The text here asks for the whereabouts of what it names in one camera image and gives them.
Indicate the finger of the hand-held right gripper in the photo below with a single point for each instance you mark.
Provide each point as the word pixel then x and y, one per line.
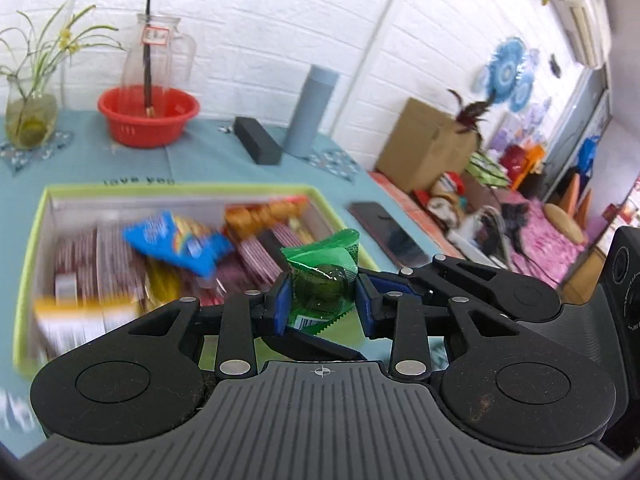
pixel 310 347
pixel 450 280

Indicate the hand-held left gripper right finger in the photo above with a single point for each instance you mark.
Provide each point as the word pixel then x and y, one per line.
pixel 364 307

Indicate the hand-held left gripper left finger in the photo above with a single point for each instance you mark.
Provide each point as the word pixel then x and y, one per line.
pixel 281 305

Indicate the green candy packet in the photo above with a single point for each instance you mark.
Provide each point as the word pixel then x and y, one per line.
pixel 325 280

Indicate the green cardboard box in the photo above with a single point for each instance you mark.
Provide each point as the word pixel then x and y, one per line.
pixel 175 201

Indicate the dark red snack packet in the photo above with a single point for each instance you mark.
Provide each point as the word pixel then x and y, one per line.
pixel 292 237
pixel 260 262
pixel 75 265
pixel 120 265

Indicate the black smartphone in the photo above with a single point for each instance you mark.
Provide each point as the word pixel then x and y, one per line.
pixel 387 232

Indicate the doll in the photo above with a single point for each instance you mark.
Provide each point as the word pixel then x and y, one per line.
pixel 445 200

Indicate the pink floral cloth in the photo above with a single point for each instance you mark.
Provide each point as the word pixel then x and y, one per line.
pixel 550 255

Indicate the orange snack packet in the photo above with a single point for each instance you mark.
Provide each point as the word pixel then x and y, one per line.
pixel 255 217

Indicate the tan round cushion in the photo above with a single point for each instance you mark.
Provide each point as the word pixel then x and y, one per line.
pixel 562 220

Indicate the green patterned bag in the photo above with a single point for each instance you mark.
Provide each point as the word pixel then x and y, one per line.
pixel 487 170

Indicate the blue snack packet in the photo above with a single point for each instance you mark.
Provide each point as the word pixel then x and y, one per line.
pixel 170 240

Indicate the brown cardboard box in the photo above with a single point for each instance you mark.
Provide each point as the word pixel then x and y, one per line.
pixel 425 150

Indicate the red container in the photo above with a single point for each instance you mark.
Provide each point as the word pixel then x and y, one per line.
pixel 512 162

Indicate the orange cone cushion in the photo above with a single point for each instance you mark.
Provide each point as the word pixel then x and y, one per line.
pixel 572 197

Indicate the orange container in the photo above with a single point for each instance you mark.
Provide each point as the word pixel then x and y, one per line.
pixel 534 160

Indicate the black case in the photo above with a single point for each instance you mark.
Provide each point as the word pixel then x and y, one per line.
pixel 257 140

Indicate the dark red plant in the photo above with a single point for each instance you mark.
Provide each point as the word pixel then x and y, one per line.
pixel 470 112

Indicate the white yellow snack box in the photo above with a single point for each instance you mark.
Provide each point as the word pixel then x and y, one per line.
pixel 85 322

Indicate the blue-grey bottle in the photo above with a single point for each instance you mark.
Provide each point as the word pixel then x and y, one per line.
pixel 310 110

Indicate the red plastic basin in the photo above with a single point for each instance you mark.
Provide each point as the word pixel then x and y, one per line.
pixel 145 127

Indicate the glass pitcher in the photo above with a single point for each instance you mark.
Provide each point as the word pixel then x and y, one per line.
pixel 170 55

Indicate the black stick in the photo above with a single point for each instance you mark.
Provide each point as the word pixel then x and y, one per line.
pixel 148 60

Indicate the white air conditioner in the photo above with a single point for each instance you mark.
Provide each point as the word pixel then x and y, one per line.
pixel 582 15

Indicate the glass vase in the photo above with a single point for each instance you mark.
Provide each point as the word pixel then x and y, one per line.
pixel 30 120

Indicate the green yellow-flowered plant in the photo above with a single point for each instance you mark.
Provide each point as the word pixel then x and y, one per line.
pixel 40 55

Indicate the blue wall decoration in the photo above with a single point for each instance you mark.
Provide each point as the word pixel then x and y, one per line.
pixel 505 72

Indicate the white wall conduit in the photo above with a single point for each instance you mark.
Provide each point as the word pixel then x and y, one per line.
pixel 372 45

